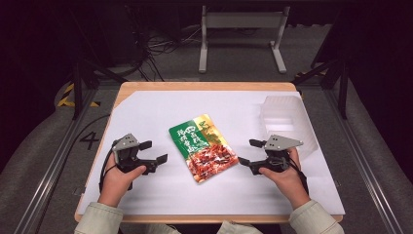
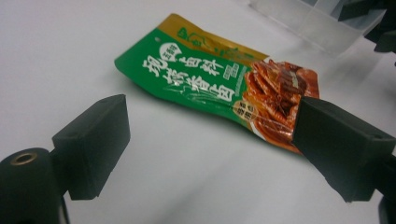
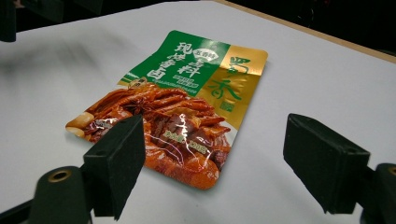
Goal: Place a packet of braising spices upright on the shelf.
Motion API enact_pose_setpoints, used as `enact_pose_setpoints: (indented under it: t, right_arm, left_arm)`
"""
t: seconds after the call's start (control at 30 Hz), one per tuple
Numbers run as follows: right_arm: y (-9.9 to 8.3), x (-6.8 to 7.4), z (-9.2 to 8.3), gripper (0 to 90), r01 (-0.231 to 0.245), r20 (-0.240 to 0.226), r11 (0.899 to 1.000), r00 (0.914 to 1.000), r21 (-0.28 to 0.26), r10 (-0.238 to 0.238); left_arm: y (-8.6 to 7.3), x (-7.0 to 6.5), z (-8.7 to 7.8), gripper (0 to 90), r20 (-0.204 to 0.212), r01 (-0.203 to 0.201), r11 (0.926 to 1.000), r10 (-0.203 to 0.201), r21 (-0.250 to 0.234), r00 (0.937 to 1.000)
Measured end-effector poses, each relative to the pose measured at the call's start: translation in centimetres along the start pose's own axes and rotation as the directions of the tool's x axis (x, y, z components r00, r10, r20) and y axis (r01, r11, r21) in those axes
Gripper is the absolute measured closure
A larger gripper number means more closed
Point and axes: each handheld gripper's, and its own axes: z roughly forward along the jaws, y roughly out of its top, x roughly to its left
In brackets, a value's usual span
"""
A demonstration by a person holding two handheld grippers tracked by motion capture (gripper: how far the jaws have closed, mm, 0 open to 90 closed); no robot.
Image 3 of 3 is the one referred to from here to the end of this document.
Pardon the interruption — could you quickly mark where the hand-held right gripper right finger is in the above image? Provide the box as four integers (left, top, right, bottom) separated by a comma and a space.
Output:
282, 113, 372, 215

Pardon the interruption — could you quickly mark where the green and gold food packet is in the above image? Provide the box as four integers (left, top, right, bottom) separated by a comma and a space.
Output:
64, 29, 269, 191

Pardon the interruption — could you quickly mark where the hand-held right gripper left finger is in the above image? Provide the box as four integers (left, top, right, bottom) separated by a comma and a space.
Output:
82, 114, 147, 221

